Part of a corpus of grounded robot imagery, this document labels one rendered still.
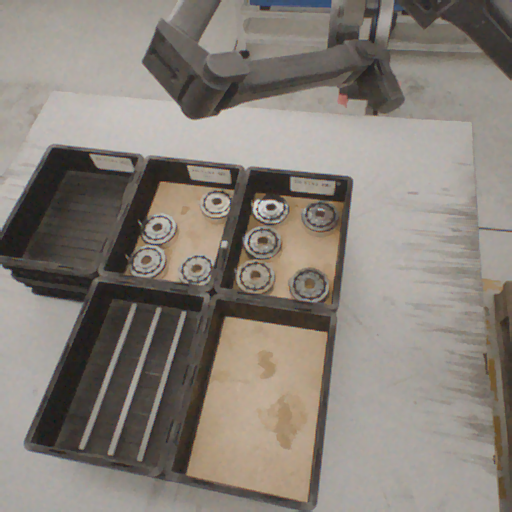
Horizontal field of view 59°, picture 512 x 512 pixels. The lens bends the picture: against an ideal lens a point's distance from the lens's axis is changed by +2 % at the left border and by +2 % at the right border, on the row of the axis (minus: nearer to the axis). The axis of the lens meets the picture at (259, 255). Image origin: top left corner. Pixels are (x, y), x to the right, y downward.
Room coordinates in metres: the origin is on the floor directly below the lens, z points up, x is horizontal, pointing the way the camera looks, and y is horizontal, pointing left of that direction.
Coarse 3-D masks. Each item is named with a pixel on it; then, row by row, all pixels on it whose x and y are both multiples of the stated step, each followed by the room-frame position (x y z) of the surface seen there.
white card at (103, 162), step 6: (90, 156) 0.98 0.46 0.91; (96, 156) 0.97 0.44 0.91; (102, 156) 0.97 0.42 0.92; (96, 162) 0.98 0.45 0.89; (102, 162) 0.97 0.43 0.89; (108, 162) 0.97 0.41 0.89; (114, 162) 0.96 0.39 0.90; (120, 162) 0.95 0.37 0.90; (126, 162) 0.95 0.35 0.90; (102, 168) 0.98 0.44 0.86; (108, 168) 0.97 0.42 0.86; (114, 168) 0.96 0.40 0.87; (120, 168) 0.96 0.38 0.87; (126, 168) 0.95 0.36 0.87; (132, 168) 0.94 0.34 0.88
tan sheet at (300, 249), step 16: (304, 208) 0.75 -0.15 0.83; (256, 224) 0.72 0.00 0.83; (288, 224) 0.70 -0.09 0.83; (288, 240) 0.65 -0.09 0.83; (304, 240) 0.64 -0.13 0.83; (320, 240) 0.63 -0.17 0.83; (336, 240) 0.63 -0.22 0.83; (240, 256) 0.62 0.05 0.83; (288, 256) 0.60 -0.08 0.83; (304, 256) 0.59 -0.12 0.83; (320, 256) 0.58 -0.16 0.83; (336, 256) 0.58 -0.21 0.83; (288, 272) 0.55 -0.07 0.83; (288, 288) 0.50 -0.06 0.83
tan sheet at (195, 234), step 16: (160, 192) 0.88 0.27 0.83; (176, 192) 0.87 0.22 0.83; (192, 192) 0.86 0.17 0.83; (160, 208) 0.82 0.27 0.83; (176, 208) 0.81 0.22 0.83; (192, 208) 0.80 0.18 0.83; (176, 224) 0.75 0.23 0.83; (192, 224) 0.75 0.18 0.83; (208, 224) 0.74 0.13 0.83; (224, 224) 0.73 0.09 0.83; (176, 240) 0.70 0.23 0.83; (192, 240) 0.69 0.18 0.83; (208, 240) 0.68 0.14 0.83; (176, 256) 0.65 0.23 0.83; (128, 272) 0.62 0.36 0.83; (176, 272) 0.60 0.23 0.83
